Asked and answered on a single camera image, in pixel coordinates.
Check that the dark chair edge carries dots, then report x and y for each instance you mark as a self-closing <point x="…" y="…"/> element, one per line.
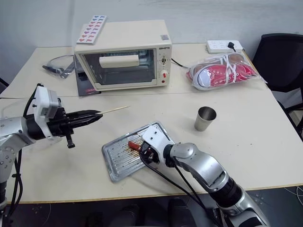
<point x="2" y="85"/>

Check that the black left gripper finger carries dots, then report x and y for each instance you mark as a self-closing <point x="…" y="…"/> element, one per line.
<point x="82" y="114"/>
<point x="85" y="120"/>

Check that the silver metal baking tray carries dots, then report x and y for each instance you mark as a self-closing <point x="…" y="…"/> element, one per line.
<point x="120" y="160"/>

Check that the red sausage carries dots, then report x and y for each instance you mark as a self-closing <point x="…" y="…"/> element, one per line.
<point x="133" y="145"/>

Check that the black power plug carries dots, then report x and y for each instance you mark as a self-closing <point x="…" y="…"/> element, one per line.
<point x="231" y="45"/>

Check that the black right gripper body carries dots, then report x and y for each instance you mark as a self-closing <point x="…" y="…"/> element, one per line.
<point x="148" y="156"/>

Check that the dark rounded shape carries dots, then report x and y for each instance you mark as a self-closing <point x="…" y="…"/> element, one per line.
<point x="178" y="212"/>
<point x="130" y="216"/>

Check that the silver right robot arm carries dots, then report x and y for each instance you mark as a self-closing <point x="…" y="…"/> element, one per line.
<point x="208" y="165"/>

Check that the heart sticker sheet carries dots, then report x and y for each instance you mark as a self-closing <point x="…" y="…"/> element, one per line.
<point x="91" y="29"/>

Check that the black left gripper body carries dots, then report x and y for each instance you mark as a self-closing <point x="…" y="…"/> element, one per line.
<point x="59" y="123"/>

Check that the stainless steel cup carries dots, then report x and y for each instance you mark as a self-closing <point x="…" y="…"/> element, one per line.
<point x="204" y="123"/>

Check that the wooden skewer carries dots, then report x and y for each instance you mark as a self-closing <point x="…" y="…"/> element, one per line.
<point x="116" y="110"/>

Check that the dark booklet with red label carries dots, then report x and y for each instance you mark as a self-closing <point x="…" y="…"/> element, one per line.
<point x="82" y="87"/>

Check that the black office chair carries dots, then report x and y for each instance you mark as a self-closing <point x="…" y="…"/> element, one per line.
<point x="279" y="61"/>

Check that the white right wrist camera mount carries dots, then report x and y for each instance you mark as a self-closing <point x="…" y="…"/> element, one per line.
<point x="156" y="139"/>

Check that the cream toaster oven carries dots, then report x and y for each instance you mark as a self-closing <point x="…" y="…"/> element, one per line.
<point x="132" y="33"/>

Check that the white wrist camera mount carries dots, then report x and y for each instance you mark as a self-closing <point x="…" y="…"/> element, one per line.
<point x="45" y="101"/>
<point x="156" y="139"/>

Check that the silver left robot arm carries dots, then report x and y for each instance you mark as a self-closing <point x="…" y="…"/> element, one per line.
<point x="14" y="132"/>

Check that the red shoes in bag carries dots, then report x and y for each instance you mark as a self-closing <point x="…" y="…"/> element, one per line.
<point x="251" y="75"/>

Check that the red white-toed sneaker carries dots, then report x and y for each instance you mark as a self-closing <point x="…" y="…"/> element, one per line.
<point x="213" y="75"/>
<point x="234" y="58"/>

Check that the white power strip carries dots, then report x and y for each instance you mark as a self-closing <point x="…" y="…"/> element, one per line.
<point x="216" y="46"/>

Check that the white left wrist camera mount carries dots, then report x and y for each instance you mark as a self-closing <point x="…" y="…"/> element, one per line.
<point x="45" y="101"/>

